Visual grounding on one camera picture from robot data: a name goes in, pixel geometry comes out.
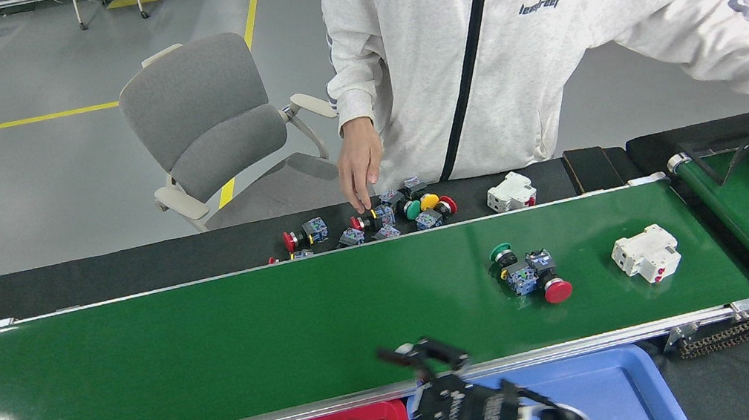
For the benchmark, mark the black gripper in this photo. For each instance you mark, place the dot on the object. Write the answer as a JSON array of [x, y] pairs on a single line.
[[474, 412]]

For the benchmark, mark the red push button switch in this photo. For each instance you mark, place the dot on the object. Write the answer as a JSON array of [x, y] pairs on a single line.
[[558, 290], [447, 205], [385, 232], [315, 230], [384, 216], [299, 255]]

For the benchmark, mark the yellow push button switch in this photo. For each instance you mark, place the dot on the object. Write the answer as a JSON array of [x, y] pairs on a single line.
[[429, 200]]

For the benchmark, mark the white circuit breaker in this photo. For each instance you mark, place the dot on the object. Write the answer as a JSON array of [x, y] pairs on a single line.
[[511, 192], [645, 256]]

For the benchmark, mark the person's right forearm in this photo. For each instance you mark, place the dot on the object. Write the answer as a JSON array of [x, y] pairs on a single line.
[[352, 93]]

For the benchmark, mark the blue plastic tray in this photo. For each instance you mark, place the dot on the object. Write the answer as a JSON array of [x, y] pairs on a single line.
[[622, 396]]

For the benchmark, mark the long green conveyor belt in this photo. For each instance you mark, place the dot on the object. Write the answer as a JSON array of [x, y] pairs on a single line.
[[215, 340]]

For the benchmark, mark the person's right hand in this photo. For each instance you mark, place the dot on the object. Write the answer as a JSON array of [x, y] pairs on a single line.
[[360, 163]]

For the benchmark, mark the black box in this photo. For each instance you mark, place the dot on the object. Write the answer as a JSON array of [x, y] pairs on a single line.
[[593, 169]]

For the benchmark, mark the person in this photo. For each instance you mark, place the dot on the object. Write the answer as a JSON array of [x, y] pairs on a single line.
[[546, 62]]

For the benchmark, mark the grey office chair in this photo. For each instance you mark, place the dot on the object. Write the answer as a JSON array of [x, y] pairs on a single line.
[[190, 89]]

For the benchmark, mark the white wheeled rack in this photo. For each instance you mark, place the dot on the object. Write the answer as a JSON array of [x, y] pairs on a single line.
[[80, 12]]

